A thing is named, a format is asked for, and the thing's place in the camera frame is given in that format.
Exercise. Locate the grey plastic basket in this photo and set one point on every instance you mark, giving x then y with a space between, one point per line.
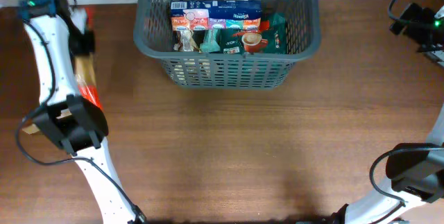
154 37

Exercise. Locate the light blue wipes packet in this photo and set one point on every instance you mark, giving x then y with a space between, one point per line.
211 40

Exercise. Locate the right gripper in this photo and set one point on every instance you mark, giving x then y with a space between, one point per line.
422 16

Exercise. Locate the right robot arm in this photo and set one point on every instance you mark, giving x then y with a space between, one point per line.
411 174

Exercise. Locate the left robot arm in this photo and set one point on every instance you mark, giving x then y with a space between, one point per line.
83 135

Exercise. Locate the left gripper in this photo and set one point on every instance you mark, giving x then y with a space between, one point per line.
86 46

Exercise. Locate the green coffee bag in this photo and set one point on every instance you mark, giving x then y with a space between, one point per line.
271 37

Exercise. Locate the beige brown snack wrapper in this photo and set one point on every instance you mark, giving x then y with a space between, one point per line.
185 40

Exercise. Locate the orange pasta packet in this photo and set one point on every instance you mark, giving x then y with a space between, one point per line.
85 65

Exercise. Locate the beige crumpled snack bag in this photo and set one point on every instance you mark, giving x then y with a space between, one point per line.
32 129

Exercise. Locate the blue carton box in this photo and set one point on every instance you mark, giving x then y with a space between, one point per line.
202 15

